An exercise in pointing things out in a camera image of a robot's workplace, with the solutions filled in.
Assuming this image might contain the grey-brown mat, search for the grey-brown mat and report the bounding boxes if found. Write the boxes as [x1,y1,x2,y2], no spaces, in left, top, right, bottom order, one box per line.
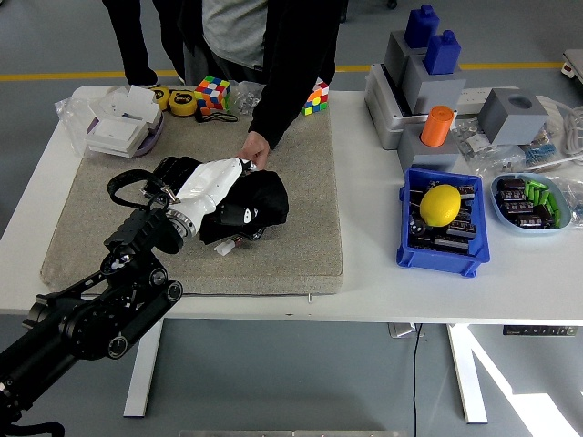
[39,107,345,297]

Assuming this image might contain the white cable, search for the white cable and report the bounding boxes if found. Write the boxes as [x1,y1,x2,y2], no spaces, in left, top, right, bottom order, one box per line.
[541,95,583,160]

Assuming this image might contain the large colourful puzzle cube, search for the large colourful puzzle cube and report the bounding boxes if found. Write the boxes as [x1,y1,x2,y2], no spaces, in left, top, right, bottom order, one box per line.
[194,75,232,116]

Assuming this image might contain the blue plastic bin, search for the blue plastic bin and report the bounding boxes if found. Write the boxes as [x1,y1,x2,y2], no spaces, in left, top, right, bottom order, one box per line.
[395,166,492,279]

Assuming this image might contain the black glossy panel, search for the black glossy panel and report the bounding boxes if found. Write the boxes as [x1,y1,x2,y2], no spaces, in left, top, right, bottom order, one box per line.
[148,156,274,242]

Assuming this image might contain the black table control panel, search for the black table control panel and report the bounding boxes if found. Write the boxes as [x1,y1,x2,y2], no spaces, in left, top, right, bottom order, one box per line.
[502,325,579,337]

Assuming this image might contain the orange cylinder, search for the orange cylinder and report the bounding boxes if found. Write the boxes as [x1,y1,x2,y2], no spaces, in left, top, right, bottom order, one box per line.
[420,105,458,148]

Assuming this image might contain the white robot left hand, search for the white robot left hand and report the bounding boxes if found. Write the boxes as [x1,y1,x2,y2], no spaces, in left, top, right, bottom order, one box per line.
[174,156,260,229]

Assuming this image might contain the white cart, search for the white cart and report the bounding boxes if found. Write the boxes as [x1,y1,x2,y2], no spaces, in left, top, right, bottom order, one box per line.
[560,48,583,86]

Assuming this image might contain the blue plastic bottle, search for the blue plastic bottle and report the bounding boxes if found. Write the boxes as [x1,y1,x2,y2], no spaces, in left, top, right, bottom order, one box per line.
[424,29,463,76]
[404,5,442,49]

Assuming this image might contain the light grey base case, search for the light grey base case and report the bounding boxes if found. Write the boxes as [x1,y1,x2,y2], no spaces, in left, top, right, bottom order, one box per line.
[363,63,432,151]

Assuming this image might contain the white table leg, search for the white table leg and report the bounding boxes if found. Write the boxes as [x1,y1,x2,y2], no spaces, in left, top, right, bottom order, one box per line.
[122,318,164,419]
[445,323,489,425]

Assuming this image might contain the black rag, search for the black rag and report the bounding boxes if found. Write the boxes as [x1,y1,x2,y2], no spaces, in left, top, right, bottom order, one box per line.
[199,170,291,245]

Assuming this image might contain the crumpled clear plastic bag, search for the crumpled clear plastic bag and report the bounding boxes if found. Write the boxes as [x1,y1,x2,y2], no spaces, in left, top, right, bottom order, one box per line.
[553,175,583,231]

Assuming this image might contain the black wrist strap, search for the black wrist strap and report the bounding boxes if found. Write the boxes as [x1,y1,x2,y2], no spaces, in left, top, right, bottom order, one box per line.
[195,110,240,124]

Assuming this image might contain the purple bowl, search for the purple bowl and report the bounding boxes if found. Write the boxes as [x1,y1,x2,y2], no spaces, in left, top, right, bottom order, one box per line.
[86,108,166,158]

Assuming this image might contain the grey block holder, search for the grey block holder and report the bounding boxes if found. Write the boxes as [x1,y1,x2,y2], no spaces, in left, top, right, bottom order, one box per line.
[384,30,432,88]
[397,123,462,174]
[401,53,469,116]

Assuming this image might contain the silver bracket under table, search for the silver bracket under table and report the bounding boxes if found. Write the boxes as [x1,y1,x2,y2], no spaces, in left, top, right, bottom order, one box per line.
[387,322,424,339]

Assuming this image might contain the yellow lemon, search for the yellow lemon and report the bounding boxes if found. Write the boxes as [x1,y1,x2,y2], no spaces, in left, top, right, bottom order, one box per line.
[419,184,463,228]

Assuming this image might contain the yellow tape measure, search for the yellow tape measure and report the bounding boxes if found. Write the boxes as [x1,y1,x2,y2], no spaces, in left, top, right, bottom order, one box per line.
[168,88,198,117]
[148,85,172,112]

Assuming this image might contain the clear bag of screws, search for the clear bag of screws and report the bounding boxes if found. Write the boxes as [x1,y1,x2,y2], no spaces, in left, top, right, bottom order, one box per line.
[473,145,534,178]

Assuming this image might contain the person's left hand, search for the person's left hand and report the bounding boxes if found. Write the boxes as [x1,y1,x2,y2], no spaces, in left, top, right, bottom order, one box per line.
[240,131,271,168]

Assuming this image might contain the white wire connector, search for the white wire connector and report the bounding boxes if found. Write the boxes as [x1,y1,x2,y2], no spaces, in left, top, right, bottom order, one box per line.
[213,236,247,257]

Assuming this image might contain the person in black trousers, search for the person in black trousers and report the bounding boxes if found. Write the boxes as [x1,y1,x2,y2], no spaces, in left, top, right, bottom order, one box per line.
[100,0,186,86]

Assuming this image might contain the small colourful puzzle cube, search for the small colourful puzzle cube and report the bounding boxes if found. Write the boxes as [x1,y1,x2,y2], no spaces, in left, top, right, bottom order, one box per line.
[301,76,331,117]

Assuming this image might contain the bag of blue resistors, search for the bag of blue resistors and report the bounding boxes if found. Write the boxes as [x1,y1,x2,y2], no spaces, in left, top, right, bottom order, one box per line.
[523,136,559,168]

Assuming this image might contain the light blue bowl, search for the light blue bowl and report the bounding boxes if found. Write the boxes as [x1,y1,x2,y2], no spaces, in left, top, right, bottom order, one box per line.
[490,171,573,238]

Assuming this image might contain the white open carton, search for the white open carton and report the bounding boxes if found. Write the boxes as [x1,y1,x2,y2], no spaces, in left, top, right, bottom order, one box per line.
[88,84,163,125]

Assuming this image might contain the grey block with round hole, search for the grey block with round hole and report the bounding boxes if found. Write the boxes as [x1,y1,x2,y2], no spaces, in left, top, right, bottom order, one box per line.
[477,87,551,147]

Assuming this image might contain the black power cable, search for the black power cable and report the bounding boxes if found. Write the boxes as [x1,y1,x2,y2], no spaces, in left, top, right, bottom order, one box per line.
[411,323,423,437]

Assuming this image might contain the clear bag of small hardware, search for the clear bag of small hardware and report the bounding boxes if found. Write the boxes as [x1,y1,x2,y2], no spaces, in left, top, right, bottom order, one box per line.
[455,118,496,160]

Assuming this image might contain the clear bag of metal parts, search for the clear bag of metal parts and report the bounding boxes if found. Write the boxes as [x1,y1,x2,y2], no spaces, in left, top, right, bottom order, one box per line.
[227,80,265,115]

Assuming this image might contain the empty clear plastic bag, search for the empty clear plastic bag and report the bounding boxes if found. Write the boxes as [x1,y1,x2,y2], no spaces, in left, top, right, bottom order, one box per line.
[54,86,115,160]

